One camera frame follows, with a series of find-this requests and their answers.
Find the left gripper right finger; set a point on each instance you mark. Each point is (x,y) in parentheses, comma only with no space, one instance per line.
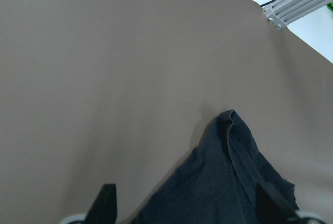
(271,207)

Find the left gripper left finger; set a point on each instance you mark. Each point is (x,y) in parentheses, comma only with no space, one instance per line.
(103,209)

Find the black graphic t-shirt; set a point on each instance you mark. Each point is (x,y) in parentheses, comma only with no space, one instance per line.
(217,183)

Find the green plastic clip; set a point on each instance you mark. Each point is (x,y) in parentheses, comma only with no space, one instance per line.
(330,6)

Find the aluminium frame post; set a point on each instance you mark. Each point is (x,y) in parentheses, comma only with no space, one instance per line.
(281,13)

